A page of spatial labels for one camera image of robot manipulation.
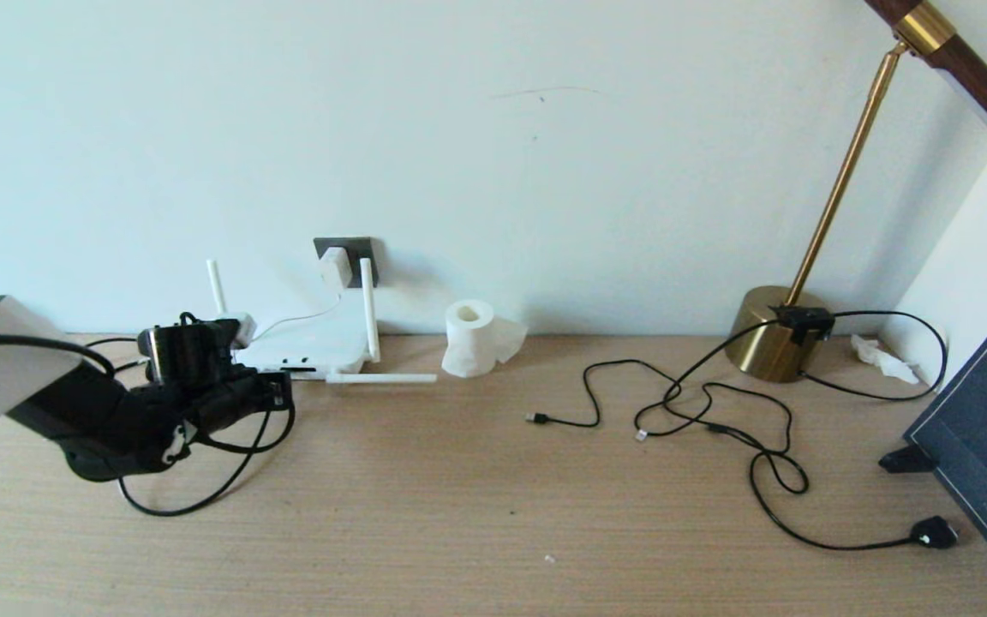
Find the white toilet paper roll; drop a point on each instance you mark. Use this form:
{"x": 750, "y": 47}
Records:
{"x": 469, "y": 341}

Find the white router with antennas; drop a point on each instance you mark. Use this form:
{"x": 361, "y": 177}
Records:
{"x": 322, "y": 347}

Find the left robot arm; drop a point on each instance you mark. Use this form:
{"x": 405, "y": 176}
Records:
{"x": 5, "y": 368}

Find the crumpled white tissue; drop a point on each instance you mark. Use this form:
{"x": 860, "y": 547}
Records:
{"x": 884, "y": 360}

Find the black clip on lamp base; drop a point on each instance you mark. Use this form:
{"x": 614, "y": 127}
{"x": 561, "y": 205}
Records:
{"x": 803, "y": 320}

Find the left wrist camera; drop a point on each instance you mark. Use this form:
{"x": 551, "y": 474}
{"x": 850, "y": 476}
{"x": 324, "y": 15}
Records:
{"x": 241, "y": 330}

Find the brass and wood desk lamp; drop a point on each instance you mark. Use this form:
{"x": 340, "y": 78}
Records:
{"x": 769, "y": 343}

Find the white power adapter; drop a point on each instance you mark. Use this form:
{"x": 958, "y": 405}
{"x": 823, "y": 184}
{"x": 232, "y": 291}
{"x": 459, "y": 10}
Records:
{"x": 336, "y": 268}

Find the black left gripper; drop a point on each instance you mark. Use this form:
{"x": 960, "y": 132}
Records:
{"x": 275, "y": 392}

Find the grey wall socket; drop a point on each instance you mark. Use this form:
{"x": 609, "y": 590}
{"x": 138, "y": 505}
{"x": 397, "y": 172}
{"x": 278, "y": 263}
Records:
{"x": 362, "y": 248}

